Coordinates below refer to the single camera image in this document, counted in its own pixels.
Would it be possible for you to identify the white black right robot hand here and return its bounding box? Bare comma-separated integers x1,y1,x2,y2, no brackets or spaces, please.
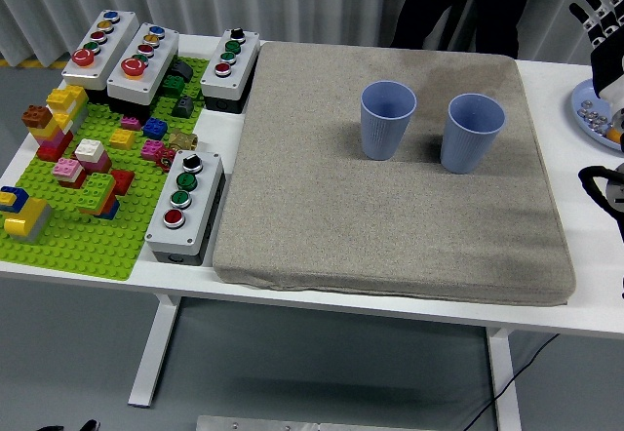
568,0,624,109

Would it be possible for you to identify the blue ribbed plastic cup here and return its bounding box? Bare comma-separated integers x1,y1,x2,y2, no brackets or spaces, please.
360,79,418,162
439,92,507,175

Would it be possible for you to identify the light blue plate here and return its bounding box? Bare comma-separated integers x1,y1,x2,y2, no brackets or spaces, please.
569,79,624,152

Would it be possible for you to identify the white table leg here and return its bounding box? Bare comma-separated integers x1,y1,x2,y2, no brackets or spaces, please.
127,294,182,409
485,326,523,431

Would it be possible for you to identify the person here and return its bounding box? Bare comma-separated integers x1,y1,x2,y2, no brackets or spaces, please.
389,0,537,59

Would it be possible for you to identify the green toy brick baseplate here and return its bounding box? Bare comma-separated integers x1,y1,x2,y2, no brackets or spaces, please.
0,55,212,282

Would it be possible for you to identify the grey toy brick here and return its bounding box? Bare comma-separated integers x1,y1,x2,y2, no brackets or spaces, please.
9,204,54,245

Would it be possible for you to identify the large yellow toy brick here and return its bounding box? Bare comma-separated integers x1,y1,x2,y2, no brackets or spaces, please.
3,197,50,237

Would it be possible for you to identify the green toy brick stack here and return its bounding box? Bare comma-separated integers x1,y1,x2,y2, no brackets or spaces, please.
73,172,117,214

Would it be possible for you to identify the grey four-button control box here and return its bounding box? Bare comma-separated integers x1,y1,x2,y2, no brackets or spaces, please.
144,148,228,267
199,28,261,114

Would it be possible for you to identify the blue toy brick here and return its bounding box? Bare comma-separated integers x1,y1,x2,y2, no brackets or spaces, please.
0,185,30,214
142,117,170,140

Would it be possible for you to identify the red toy brick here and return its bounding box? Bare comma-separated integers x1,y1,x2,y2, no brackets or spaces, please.
36,131,74,162
109,169,137,196

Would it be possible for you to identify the light pink toy brick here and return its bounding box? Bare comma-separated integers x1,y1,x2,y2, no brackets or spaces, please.
52,157,85,181

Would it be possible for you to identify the white toy brick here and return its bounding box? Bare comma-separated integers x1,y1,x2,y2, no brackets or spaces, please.
75,137,106,162

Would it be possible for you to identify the grey-brown fabric mat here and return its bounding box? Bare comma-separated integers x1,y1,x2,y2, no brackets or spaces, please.
213,40,577,307

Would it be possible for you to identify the brown toy brick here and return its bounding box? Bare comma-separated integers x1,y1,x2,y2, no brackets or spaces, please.
21,104,54,129

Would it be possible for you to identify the dark grey sloped brick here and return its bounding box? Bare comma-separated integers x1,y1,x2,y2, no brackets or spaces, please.
171,95,195,119
171,59,195,83

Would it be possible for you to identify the dark green toy brick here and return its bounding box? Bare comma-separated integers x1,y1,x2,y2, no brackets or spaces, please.
162,73,185,98

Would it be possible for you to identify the grey five-button control box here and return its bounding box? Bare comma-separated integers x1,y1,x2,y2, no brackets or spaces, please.
60,9,141,105
105,21,180,120

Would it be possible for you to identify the yellow floor marking tape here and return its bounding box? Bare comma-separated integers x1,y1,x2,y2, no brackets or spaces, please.
0,58,69,69

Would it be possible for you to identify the black floor cable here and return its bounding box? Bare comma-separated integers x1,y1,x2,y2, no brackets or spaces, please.
460,333,562,431

